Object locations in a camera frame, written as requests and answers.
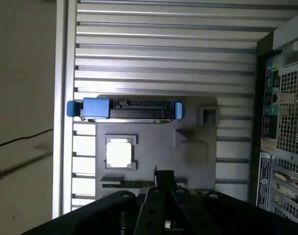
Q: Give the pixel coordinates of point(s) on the silver CPU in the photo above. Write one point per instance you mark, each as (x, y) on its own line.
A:
(119, 154)

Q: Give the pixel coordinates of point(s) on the green RAM stick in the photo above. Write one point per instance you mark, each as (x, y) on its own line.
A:
(134, 184)

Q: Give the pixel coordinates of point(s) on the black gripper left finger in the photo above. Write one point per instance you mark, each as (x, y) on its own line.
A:
(149, 210)

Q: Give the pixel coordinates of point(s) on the open black PC case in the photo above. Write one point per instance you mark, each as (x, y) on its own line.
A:
(291, 110)

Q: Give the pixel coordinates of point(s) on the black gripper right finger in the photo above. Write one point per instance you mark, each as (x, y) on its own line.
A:
(188, 210)

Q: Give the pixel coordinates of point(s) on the hard disk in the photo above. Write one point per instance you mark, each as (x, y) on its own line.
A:
(139, 113)

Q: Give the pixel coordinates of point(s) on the grey plastic parts rack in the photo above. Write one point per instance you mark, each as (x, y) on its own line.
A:
(158, 137)

